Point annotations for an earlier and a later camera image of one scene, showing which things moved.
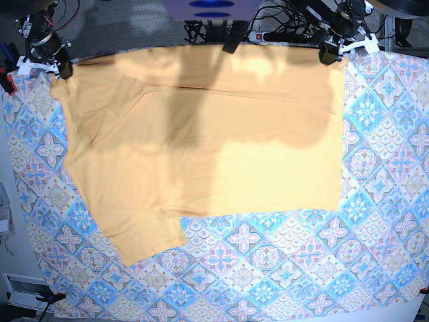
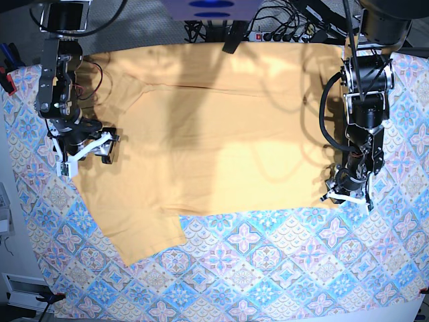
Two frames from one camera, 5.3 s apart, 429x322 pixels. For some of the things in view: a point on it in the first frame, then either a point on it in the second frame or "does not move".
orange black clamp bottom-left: (50, 297) does not move
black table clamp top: (234, 36) does not move
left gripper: (50, 62) → (84, 137)
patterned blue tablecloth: (340, 265) does not move
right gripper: (345, 29) → (347, 184)
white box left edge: (7, 229) does not move
